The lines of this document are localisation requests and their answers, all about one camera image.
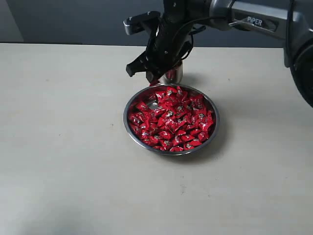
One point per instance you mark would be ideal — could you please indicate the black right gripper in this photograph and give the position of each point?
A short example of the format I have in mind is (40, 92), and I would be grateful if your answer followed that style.
(163, 54)

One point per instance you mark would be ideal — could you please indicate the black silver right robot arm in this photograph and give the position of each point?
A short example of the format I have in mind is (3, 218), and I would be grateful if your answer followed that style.
(291, 22)

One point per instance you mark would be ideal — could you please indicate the dark gray round object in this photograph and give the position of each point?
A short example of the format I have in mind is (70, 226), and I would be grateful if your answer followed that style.
(143, 121)

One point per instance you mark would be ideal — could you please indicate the shiny steel cup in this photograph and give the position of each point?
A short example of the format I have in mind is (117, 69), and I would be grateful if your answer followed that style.
(173, 76)

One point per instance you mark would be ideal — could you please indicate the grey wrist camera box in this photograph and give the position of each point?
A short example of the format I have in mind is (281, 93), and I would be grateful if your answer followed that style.
(148, 22)

